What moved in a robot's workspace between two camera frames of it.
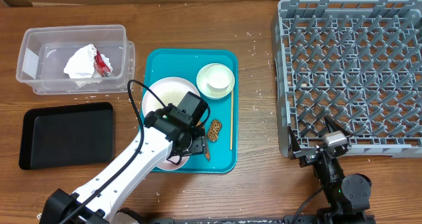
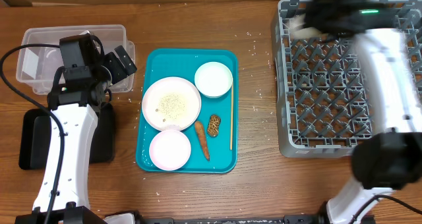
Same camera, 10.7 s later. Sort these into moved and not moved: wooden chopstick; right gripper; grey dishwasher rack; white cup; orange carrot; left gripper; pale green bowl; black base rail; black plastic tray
Moved: right gripper; white cup; left gripper
Not moved: wooden chopstick; pale green bowl; black plastic tray; black base rail; grey dishwasher rack; orange carrot
